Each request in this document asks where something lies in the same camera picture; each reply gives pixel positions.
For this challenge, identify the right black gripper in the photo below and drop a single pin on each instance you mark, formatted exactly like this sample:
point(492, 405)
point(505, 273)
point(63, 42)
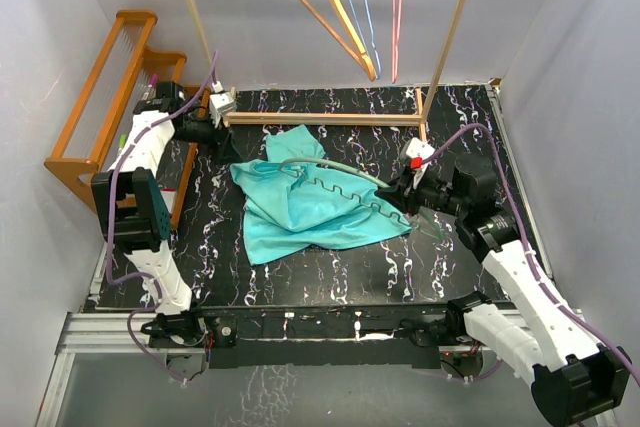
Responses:
point(403, 194)

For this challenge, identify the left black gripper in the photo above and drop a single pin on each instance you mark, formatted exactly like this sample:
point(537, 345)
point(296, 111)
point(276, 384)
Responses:
point(222, 137)

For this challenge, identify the teal t shirt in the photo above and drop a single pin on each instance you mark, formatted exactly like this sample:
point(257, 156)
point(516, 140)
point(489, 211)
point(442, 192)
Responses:
point(292, 204)

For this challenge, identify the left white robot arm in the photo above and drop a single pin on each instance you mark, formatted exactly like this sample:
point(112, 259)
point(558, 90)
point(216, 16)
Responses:
point(132, 211)

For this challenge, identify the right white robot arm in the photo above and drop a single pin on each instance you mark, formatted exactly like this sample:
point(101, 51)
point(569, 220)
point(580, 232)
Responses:
point(572, 376)

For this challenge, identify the red white eraser box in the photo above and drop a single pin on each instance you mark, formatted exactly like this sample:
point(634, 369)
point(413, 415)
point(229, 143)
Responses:
point(169, 196)

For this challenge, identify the purple cap marker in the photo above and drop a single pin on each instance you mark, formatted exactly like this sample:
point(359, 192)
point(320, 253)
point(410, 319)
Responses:
point(149, 90)

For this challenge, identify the green cap marker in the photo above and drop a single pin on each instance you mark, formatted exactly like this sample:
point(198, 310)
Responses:
point(122, 143)

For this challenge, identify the orange wooden tiered rack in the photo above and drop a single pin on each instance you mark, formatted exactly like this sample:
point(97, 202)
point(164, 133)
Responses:
point(102, 112)

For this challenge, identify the wooden clothes rack frame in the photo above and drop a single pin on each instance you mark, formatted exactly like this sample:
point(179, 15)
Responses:
point(418, 119)

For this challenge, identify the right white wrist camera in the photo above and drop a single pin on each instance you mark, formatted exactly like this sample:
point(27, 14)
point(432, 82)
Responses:
point(414, 155)

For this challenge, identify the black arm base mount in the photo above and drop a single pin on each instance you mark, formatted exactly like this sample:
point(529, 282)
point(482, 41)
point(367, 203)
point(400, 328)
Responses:
point(347, 335)

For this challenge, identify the blue wire hanger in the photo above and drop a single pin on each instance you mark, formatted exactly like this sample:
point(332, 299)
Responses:
point(370, 44)

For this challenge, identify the aluminium rail frame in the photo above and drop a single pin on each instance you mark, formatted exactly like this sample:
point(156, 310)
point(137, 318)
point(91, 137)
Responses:
point(111, 333)

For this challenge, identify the pink wire hanger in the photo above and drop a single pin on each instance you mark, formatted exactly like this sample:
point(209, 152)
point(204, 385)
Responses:
point(397, 9)

